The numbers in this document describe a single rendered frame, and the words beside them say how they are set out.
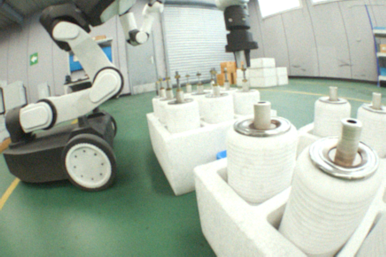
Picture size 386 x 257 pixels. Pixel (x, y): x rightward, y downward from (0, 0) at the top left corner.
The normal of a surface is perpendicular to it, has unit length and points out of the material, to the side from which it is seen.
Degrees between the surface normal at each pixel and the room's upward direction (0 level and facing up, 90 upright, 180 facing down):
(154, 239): 0
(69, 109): 90
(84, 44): 113
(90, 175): 90
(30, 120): 90
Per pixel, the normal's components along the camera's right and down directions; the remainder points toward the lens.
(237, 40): -0.70, 0.23
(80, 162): 0.41, 0.15
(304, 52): -0.90, 0.19
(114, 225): -0.12, -0.97
